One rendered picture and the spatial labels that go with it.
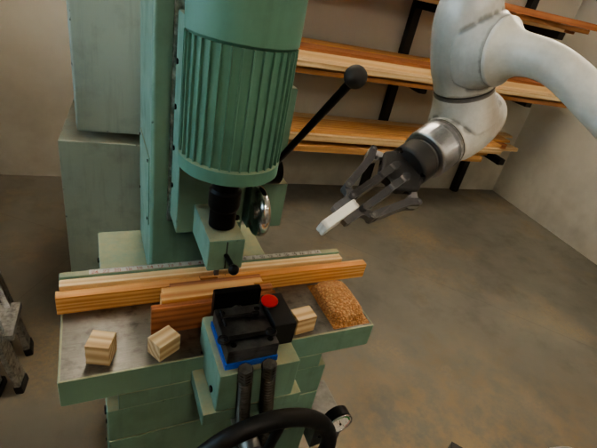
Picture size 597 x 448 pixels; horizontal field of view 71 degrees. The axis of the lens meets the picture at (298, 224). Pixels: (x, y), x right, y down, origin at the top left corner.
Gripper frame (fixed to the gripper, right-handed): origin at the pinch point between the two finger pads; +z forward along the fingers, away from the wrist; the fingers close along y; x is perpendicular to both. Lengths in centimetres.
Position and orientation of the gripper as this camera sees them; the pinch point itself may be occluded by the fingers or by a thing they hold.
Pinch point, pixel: (338, 217)
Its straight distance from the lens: 65.3
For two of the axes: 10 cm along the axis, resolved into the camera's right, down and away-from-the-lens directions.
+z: -7.5, 5.2, -4.1
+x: 2.4, -3.6, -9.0
